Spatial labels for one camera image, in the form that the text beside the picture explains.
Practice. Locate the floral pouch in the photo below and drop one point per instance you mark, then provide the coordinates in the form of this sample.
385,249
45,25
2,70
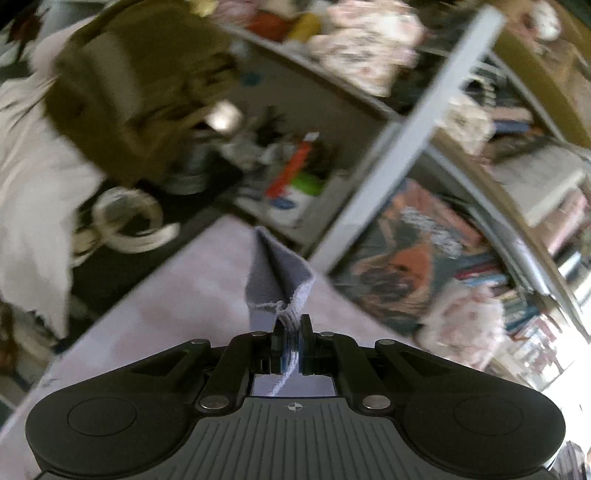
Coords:
364,41

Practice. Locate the white wooden bookshelf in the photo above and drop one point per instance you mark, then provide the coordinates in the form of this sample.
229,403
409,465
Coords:
406,152

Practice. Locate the dark metal pot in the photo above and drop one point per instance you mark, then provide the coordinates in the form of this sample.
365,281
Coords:
189,166

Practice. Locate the olive green bag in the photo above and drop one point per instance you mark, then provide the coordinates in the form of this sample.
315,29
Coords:
134,78

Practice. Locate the dragon cover book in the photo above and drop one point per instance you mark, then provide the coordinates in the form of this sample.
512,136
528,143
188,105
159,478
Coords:
406,258

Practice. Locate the pink checked cartoon desk mat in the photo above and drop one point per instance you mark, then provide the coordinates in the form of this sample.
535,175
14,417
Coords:
184,300

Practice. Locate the red tassel charm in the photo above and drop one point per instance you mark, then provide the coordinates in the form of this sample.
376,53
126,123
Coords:
293,161

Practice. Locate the white pink plush bunny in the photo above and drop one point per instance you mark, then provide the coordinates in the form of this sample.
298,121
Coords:
461,323

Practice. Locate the purple and pink sweater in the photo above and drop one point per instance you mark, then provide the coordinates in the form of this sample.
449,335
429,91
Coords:
281,272

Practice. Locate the white cloth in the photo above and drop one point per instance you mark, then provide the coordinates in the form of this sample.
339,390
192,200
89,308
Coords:
37,184

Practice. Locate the black mat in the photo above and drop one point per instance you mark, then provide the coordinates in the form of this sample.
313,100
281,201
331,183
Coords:
138,277

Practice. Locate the white wristwatch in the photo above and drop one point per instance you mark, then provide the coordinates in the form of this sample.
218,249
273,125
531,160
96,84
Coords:
124,221

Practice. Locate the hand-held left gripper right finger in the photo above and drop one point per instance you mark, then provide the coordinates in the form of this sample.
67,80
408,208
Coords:
337,360

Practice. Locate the white pen cup green lid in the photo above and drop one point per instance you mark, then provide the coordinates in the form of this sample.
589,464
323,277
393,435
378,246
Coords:
295,203

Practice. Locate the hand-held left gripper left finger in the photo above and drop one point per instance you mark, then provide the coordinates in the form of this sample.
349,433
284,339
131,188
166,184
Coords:
240,355

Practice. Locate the row of colourful books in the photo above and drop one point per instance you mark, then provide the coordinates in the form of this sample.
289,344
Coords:
531,295

